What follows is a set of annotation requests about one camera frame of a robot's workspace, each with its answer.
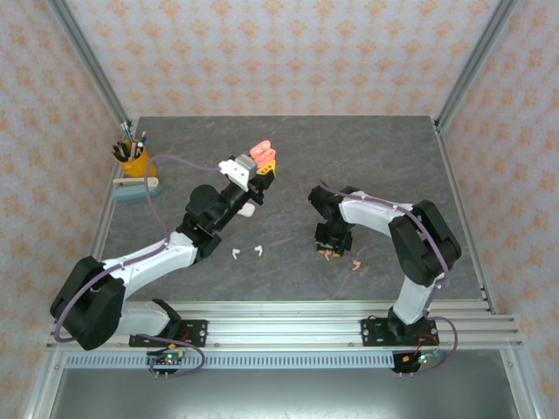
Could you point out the pink earbud charging case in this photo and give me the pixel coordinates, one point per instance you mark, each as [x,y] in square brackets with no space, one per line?
[262,153]

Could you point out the white earbud charging case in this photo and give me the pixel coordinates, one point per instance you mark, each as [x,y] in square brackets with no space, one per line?
[248,210]

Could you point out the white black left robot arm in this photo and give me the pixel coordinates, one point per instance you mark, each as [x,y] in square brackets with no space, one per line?
[153,262]

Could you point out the teal and cream stapler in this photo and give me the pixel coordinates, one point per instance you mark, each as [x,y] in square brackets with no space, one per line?
[135,192]

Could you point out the yellow pen holder cup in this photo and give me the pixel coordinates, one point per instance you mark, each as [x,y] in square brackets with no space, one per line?
[140,166]

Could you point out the white pen blue cap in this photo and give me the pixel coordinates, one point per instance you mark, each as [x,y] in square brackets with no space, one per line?
[140,142]

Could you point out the black pen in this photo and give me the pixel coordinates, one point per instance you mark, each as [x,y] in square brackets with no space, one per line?
[119,150]

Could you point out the grey metal sheet panel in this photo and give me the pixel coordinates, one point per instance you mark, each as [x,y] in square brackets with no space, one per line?
[284,393]

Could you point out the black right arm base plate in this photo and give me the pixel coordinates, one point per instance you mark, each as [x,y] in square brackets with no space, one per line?
[371,331]

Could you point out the aluminium extrusion table frame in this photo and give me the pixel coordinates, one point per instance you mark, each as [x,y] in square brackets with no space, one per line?
[284,331]

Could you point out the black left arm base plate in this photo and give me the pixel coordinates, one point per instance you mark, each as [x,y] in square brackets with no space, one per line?
[198,327]

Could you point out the aluminium corner post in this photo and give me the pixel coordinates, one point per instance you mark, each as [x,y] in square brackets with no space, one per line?
[87,57]
[478,57]

